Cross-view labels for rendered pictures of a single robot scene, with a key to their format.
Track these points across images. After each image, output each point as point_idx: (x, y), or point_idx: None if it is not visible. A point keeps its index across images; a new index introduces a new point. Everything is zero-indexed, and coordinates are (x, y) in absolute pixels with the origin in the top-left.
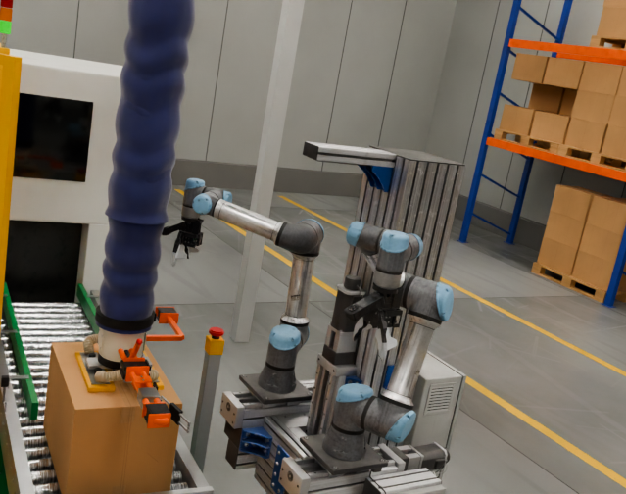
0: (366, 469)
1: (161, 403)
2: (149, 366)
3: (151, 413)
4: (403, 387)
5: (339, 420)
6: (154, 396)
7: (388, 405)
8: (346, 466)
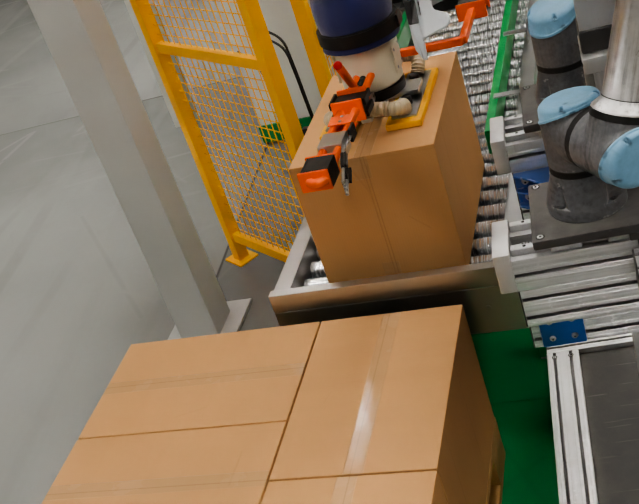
0: (606, 235)
1: (327, 155)
2: (362, 97)
3: (301, 171)
4: (617, 85)
5: (547, 156)
6: (332, 144)
7: (593, 122)
8: (563, 232)
